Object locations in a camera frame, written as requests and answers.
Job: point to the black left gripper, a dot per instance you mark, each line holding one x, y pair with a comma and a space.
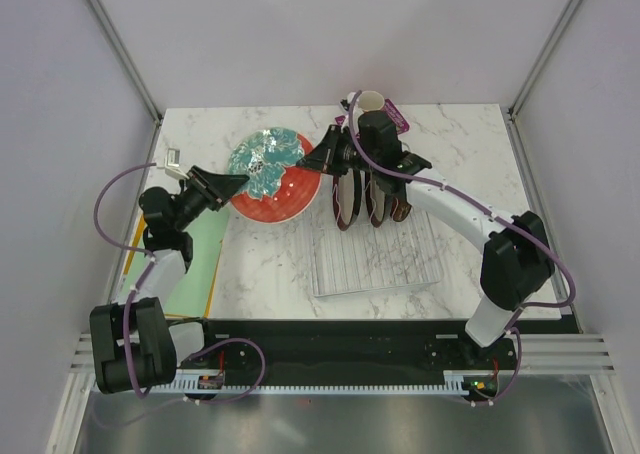
216, 189

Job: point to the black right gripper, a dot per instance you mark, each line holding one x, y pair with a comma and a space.
324, 157

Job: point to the dark red rimmed plate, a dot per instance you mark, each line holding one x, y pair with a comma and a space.
346, 199

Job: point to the red teal floral plate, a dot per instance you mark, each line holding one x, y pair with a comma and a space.
277, 190

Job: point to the small red floral plate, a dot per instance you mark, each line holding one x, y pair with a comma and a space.
400, 210

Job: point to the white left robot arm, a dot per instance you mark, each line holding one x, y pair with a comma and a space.
132, 346

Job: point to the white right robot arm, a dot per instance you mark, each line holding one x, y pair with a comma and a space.
515, 252

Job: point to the orange mug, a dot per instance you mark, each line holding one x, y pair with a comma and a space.
364, 101

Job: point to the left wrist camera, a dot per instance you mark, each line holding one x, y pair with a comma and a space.
171, 164

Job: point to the white wire dish rack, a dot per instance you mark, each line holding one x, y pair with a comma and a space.
363, 259

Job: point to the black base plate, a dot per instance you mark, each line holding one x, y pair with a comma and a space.
352, 351

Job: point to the white cable duct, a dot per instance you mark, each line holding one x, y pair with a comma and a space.
197, 383

